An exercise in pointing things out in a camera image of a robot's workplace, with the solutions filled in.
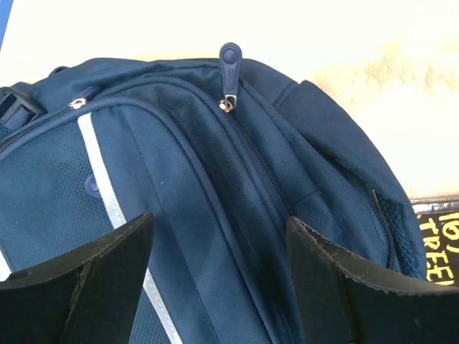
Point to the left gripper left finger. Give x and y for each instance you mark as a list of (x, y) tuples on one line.
[(88, 295)]

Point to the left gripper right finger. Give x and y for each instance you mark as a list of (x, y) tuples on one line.
[(345, 298)]

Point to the navy blue school backpack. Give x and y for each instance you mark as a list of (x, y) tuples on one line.
[(221, 160)]

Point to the black 169-storey treehouse book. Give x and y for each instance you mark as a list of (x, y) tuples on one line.
[(438, 222)]

